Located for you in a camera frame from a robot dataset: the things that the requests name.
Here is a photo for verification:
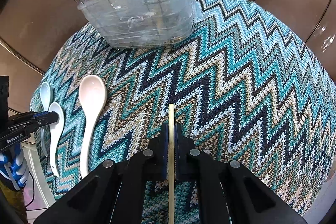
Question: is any white ceramic spoon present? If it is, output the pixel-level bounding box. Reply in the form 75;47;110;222
49;102;65;177

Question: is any light blue ceramic spoon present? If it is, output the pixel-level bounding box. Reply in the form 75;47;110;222
40;82;53;157

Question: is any pink ceramic spoon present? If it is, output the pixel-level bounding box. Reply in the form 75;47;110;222
79;75;107;178

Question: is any zigzag teal woven mat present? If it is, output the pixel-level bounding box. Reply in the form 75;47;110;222
39;0;335;215

